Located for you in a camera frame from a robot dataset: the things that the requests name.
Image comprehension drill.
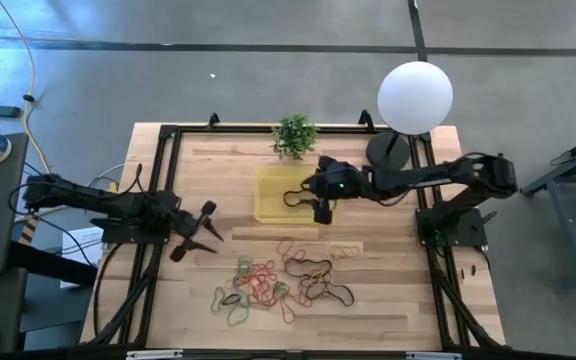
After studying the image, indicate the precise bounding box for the cream floor cable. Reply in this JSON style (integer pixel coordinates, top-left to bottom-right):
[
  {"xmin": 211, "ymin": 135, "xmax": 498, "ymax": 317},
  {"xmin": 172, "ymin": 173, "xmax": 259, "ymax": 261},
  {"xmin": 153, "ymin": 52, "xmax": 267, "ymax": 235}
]
[{"xmin": 0, "ymin": 0, "xmax": 53, "ymax": 175}]

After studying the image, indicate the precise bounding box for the large black rubber band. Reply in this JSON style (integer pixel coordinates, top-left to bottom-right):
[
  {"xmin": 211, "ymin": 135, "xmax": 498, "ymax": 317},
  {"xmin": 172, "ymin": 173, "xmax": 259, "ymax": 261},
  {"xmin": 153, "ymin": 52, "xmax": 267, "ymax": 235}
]
[{"xmin": 316, "ymin": 281, "xmax": 356, "ymax": 308}]

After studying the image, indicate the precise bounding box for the white globe table lamp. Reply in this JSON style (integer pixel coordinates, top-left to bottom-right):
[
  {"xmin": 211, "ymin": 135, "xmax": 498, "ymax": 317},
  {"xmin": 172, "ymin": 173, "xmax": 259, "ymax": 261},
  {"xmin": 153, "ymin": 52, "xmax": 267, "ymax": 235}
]
[{"xmin": 366, "ymin": 60, "xmax": 454, "ymax": 173}]

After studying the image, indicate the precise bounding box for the small green artificial plant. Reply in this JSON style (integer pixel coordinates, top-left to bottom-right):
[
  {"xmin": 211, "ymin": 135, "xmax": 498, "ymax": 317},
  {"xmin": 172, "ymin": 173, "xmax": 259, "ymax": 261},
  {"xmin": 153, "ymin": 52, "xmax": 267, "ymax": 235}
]
[{"xmin": 270, "ymin": 112, "xmax": 320, "ymax": 162}]

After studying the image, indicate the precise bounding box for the brown left wrist cable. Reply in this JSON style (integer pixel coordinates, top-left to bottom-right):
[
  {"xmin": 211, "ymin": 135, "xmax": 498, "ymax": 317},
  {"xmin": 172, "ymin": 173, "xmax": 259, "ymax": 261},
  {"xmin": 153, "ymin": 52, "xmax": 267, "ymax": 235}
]
[{"xmin": 116, "ymin": 162, "xmax": 145, "ymax": 199}]

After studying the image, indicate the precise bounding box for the white cable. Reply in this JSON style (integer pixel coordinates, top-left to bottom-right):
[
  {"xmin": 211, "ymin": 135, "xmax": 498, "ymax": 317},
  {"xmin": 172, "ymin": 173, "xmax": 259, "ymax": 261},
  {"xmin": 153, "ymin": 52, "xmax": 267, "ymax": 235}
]
[{"xmin": 15, "ymin": 162, "xmax": 125, "ymax": 224}]

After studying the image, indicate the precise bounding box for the white paper sheet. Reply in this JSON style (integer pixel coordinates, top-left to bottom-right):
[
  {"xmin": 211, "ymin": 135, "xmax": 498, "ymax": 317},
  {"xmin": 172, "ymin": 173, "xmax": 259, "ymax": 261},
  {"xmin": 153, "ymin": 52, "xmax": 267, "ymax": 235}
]
[{"xmin": 60, "ymin": 226, "xmax": 105, "ymax": 290}]

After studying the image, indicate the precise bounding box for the teal green rubber band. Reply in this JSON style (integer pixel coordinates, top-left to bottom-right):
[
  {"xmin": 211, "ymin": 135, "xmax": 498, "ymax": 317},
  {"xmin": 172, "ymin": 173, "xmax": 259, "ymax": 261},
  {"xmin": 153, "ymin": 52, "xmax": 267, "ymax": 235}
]
[{"xmin": 236, "ymin": 255, "xmax": 255, "ymax": 277}]

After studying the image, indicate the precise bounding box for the dark right wrist cable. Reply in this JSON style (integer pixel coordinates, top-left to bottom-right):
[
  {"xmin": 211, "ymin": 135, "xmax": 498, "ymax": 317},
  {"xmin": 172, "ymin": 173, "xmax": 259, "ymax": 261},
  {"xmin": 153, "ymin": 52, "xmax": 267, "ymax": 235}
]
[{"xmin": 367, "ymin": 189, "xmax": 419, "ymax": 208}]

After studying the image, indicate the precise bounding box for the yellow translucent plastic bin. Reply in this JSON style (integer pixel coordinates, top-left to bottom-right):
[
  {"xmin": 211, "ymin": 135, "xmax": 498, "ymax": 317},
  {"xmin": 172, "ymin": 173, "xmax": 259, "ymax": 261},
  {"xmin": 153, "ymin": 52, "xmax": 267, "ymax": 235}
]
[{"xmin": 253, "ymin": 164, "xmax": 335, "ymax": 225}]

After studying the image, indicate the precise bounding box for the silver frame bracket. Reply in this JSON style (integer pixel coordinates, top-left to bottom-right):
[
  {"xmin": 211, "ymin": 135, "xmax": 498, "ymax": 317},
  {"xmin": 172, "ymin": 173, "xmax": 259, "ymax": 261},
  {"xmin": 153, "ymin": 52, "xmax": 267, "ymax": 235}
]
[
  {"xmin": 126, "ymin": 349, "xmax": 184, "ymax": 360},
  {"xmin": 406, "ymin": 351, "xmax": 462, "ymax": 360}
]

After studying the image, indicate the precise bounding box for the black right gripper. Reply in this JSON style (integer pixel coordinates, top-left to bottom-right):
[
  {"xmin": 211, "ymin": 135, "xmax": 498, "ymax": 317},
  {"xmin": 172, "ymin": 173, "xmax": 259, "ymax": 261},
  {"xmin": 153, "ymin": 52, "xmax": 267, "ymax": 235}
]
[{"xmin": 301, "ymin": 154, "xmax": 369, "ymax": 225}]

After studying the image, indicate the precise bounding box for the black aluminium table frame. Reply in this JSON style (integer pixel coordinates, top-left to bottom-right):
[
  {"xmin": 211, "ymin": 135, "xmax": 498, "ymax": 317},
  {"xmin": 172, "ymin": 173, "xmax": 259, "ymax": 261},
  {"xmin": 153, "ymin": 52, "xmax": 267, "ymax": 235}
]
[{"xmin": 80, "ymin": 108, "xmax": 507, "ymax": 351}]

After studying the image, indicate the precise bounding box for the grey metal rack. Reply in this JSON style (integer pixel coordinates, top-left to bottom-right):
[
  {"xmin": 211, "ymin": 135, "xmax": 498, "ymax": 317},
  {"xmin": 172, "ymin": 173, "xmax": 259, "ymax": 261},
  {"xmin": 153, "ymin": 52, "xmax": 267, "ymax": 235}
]
[{"xmin": 519, "ymin": 126, "xmax": 576, "ymax": 292}]

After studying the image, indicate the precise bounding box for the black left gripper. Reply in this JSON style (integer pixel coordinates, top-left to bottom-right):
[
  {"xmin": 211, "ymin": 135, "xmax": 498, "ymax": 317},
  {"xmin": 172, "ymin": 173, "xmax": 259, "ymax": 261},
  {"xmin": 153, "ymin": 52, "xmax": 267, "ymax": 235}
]
[{"xmin": 167, "ymin": 200, "xmax": 225, "ymax": 263}]

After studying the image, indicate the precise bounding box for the yellow black striped tape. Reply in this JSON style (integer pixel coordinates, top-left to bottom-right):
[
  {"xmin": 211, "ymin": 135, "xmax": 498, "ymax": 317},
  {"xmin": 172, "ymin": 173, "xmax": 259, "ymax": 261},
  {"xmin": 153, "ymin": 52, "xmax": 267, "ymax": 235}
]
[{"xmin": 17, "ymin": 217, "xmax": 40, "ymax": 246}]

